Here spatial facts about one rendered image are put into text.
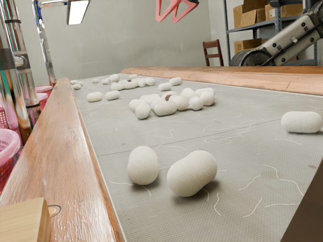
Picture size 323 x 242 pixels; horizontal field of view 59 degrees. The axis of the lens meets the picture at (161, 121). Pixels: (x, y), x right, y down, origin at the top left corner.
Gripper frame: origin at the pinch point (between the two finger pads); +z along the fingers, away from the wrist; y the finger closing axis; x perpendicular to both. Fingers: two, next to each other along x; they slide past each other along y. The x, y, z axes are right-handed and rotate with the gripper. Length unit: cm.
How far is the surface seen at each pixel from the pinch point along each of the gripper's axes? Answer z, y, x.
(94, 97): 17.3, -25.3, -4.1
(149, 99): 4.3, -35.8, -18.9
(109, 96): 15.0, -24.9, -6.9
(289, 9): -21, 233, -3
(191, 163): -6, -60, -31
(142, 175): -3, -60, -29
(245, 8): 0, 281, 42
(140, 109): 3.1, -41.8, -20.6
